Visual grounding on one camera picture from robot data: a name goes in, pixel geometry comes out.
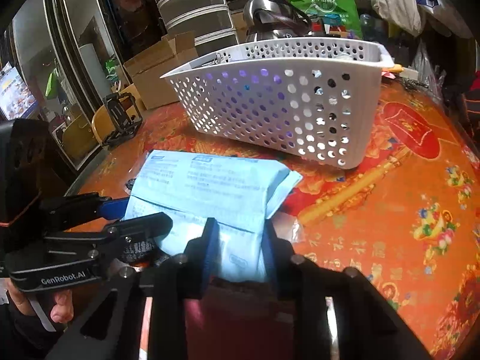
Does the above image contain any light blue tissue pack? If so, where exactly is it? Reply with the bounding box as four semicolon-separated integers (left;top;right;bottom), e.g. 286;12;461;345
124;150;302;282

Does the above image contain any purple tissue pack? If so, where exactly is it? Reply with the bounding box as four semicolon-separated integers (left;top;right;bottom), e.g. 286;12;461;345
193;69;303;151

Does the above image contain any person left hand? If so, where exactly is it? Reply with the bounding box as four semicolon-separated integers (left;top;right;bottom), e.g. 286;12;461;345
5;279;74;323

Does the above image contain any blue poster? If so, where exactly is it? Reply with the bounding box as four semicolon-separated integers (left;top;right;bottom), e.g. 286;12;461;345
0;63;38;120

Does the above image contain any floral red tablecloth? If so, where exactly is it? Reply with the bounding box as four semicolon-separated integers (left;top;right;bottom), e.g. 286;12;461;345
78;81;479;359

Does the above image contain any cardboard box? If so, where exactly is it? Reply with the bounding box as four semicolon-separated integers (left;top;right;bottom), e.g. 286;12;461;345
124;32;198;110

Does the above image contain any grey drawer tower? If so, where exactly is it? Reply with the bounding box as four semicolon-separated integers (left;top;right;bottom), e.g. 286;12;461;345
155;0;239;56

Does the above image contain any white perforated plastic basket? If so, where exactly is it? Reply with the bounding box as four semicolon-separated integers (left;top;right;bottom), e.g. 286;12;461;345
163;37;394;169

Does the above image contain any steel kettle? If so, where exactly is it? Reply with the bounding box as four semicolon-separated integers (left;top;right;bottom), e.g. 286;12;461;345
243;0;312;42

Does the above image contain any white blue hanging bag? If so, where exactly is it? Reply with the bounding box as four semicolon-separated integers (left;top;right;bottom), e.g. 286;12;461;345
416;0;473;39

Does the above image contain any green shopping bag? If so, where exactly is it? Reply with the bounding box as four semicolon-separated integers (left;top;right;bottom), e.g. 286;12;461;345
288;0;363;39

